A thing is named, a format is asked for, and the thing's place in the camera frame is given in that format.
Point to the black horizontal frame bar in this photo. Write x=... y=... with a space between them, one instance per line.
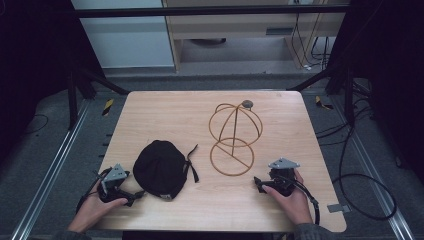
x=200 y=11

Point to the light wooden desk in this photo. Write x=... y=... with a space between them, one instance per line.
x=233 y=25

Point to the black cap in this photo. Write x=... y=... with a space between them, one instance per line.
x=158 y=168

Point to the person's left hand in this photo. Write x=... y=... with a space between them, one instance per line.
x=91 y=210

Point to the yellow black hazard tape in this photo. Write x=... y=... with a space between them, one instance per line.
x=321 y=102
x=107 y=106

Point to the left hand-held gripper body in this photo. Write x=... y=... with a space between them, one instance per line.
x=115 y=174

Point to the black curtain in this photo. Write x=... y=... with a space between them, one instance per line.
x=393 y=66
x=36 y=66

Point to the person's right hand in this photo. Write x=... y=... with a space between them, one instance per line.
x=295 y=203

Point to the white cabinet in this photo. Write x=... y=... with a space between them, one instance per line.
x=126 y=40

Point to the aluminium floor rail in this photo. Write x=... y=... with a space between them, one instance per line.
x=373 y=166
x=50 y=170

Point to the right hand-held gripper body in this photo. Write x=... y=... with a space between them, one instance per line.
x=282 y=173

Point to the black metal stand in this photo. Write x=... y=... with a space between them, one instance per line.
x=72 y=100
x=349 y=96

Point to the grey metal bracket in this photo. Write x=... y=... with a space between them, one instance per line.
x=338 y=208

